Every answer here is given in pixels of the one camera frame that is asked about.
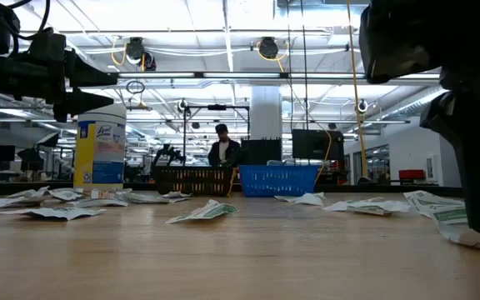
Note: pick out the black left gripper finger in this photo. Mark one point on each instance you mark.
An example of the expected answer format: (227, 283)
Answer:
(77, 104)
(86, 77)

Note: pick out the white long bandage wrapper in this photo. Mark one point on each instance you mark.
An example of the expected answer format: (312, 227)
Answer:
(140, 198)
(361, 206)
(310, 200)

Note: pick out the background black robot arm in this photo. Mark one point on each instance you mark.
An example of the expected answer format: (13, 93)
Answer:
(167, 153)

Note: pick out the white yellow wipes canister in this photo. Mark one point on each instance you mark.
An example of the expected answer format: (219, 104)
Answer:
(99, 158)

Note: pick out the red cart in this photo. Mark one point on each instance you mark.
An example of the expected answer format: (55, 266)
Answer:
(411, 175)

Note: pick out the black slotted plastic basket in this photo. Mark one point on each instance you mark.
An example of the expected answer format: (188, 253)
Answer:
(192, 181)

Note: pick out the long ceiling light strip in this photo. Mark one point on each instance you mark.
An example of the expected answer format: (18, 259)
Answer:
(240, 75)

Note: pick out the person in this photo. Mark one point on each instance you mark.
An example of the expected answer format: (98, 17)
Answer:
(224, 152)

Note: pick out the black monitor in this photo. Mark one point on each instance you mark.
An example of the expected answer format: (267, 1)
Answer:
(317, 144)

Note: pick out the white building column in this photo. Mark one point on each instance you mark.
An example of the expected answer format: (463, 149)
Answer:
(266, 112)

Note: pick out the black equipment cabinet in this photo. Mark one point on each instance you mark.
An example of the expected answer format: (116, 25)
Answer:
(261, 152)

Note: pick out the blue slotted plastic basket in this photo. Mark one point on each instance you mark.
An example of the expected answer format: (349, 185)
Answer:
(279, 181)

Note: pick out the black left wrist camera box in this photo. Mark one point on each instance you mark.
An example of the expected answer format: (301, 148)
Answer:
(46, 43)

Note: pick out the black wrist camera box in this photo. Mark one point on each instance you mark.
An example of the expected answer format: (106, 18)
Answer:
(46, 43)
(398, 37)

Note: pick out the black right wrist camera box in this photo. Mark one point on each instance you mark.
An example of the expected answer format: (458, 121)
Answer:
(398, 37)

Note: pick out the black gantry frame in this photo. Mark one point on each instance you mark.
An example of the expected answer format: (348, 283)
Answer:
(184, 129)

